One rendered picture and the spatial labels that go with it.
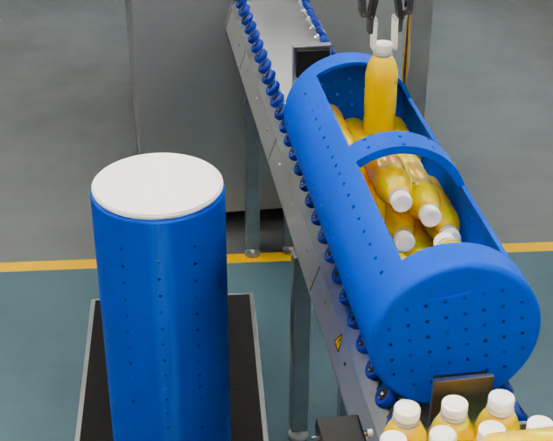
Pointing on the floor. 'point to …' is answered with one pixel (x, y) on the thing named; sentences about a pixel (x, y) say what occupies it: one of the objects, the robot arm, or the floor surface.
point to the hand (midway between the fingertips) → (384, 32)
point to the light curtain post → (417, 52)
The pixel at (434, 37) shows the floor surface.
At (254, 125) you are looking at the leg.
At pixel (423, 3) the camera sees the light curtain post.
